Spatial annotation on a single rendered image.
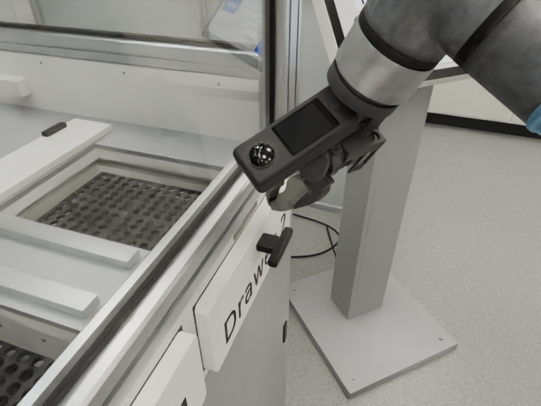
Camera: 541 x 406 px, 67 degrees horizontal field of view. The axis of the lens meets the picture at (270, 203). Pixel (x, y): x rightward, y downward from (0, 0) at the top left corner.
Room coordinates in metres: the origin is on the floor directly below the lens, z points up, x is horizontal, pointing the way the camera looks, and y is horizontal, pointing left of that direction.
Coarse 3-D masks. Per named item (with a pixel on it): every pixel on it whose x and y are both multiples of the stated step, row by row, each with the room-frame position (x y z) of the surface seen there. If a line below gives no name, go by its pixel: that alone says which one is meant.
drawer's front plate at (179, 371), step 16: (176, 336) 0.24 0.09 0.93; (192, 336) 0.24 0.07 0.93; (176, 352) 0.23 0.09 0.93; (192, 352) 0.24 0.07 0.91; (160, 368) 0.21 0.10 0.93; (176, 368) 0.21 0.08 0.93; (192, 368) 0.23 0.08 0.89; (160, 384) 0.19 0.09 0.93; (176, 384) 0.21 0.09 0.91; (192, 384) 0.23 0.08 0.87; (144, 400) 0.18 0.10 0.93; (160, 400) 0.18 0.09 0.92; (176, 400) 0.20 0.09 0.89; (192, 400) 0.22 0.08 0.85
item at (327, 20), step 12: (312, 0) 0.96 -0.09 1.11; (324, 0) 0.92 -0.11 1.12; (324, 12) 0.92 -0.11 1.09; (336, 12) 0.91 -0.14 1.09; (324, 24) 0.91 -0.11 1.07; (336, 24) 0.89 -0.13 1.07; (324, 36) 0.91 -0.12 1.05; (336, 36) 0.88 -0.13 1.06; (336, 48) 0.87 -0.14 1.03; (432, 72) 0.90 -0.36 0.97; (444, 72) 0.91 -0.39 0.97; (456, 72) 0.92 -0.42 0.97; (432, 84) 0.93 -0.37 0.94
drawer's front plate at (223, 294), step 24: (264, 216) 0.43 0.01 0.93; (288, 216) 0.54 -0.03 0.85; (240, 240) 0.38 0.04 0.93; (240, 264) 0.35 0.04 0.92; (264, 264) 0.43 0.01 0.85; (216, 288) 0.30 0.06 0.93; (240, 288) 0.35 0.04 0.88; (216, 312) 0.29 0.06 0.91; (216, 336) 0.28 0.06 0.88; (216, 360) 0.27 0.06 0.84
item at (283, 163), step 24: (312, 96) 0.37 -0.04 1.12; (336, 96) 0.36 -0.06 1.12; (288, 120) 0.35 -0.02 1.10; (312, 120) 0.35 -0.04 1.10; (336, 120) 0.34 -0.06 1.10; (240, 144) 0.34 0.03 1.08; (264, 144) 0.33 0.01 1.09; (288, 144) 0.33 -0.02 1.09; (312, 144) 0.33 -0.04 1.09; (264, 168) 0.31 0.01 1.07; (288, 168) 0.32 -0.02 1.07; (264, 192) 0.31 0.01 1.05
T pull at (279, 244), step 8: (288, 232) 0.42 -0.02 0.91; (264, 240) 0.40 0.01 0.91; (272, 240) 0.40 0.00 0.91; (280, 240) 0.40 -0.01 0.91; (288, 240) 0.41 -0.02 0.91; (264, 248) 0.39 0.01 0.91; (272, 248) 0.39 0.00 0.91; (280, 248) 0.39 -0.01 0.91; (272, 256) 0.37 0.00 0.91; (280, 256) 0.38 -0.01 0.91; (272, 264) 0.36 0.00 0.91
